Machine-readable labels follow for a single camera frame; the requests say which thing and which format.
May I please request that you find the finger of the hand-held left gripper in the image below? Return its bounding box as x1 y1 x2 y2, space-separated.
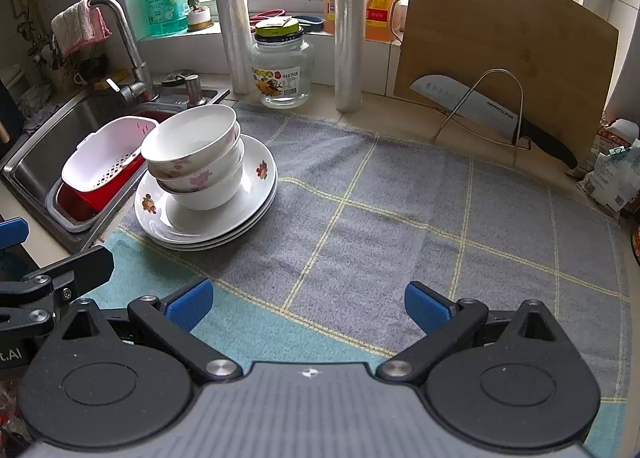
0 245 115 336
0 219 28 251

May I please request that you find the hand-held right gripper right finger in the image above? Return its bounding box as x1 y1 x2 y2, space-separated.
376 281 561 384

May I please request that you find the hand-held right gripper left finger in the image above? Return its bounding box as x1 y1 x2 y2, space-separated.
60 277 240 385

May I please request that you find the white plate with fruit print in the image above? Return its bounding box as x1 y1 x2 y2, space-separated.
142 178 279 245
150 185 279 252
135 133 278 238

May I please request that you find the white bowl with pink flowers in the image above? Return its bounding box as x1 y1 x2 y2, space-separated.
141 105 241 178
155 135 246 194
165 158 246 211

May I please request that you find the stainless steel sink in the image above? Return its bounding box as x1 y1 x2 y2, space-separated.
0 83 231 254

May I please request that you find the grey and teal checked towel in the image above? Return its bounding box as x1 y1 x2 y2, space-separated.
82 106 632 444

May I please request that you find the white plastic colander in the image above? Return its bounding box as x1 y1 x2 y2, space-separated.
61 115 160 191

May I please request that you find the yellow sponge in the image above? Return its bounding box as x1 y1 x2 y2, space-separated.
95 69 130 89

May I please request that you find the metal sink knob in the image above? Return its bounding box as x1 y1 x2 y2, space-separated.
185 73 207 106

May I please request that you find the metal sink strainer plug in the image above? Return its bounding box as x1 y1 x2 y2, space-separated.
161 69 200 88

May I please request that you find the pink dish cloth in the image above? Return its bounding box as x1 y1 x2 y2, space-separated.
50 0 112 59

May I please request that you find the metal faucet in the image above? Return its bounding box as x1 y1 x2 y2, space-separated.
90 0 156 104

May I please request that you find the glass jar with yellow-green lid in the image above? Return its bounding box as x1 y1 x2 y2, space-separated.
251 17 315 108

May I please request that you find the red and white packet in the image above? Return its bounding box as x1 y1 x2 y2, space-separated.
592 118 640 159

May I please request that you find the short plastic wrap roll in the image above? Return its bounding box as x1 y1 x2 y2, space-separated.
212 0 256 94

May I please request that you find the small potted plant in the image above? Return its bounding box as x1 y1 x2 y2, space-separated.
185 0 215 32

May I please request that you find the bamboo cutting board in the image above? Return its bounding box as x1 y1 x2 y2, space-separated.
395 0 620 164

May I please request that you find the tall plastic wrap roll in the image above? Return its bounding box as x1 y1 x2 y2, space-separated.
334 0 370 113

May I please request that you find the dark blue lid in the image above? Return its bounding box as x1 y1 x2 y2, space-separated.
290 14 325 32

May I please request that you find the black handled kitchen knife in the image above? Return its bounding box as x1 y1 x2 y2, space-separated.
410 74 578 170

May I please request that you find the metal wire rack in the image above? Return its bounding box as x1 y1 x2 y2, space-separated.
432 69 533 169

